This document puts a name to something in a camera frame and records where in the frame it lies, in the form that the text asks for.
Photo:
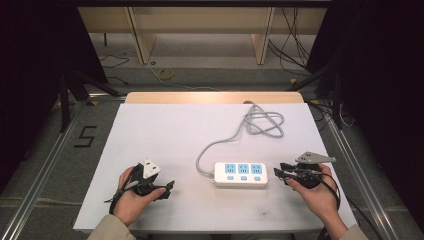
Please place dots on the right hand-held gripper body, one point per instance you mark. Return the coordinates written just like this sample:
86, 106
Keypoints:
308, 175

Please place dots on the black metal stand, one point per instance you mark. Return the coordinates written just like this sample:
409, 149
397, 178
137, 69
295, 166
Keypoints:
336, 96
71, 96

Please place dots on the white table sheet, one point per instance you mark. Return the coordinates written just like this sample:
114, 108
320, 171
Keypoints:
166, 133

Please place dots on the wooden table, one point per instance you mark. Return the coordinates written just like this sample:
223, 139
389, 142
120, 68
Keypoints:
200, 97

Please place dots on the person's left hand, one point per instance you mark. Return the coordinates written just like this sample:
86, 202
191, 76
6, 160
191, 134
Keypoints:
133, 203

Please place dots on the person's right hand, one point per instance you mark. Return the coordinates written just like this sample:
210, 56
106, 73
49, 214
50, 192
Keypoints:
318, 198

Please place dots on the white power strip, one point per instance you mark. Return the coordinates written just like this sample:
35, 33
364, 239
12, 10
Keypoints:
240, 174

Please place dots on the aluminium floor rail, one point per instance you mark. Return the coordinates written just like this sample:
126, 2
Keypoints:
363, 186
40, 173

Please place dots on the beige wooden bench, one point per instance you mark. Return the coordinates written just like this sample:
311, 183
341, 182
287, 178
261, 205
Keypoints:
200, 20

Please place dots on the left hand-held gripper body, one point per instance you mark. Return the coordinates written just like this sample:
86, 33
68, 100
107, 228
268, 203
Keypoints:
145, 185

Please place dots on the dark curtain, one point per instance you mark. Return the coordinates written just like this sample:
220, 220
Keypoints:
383, 83
33, 66

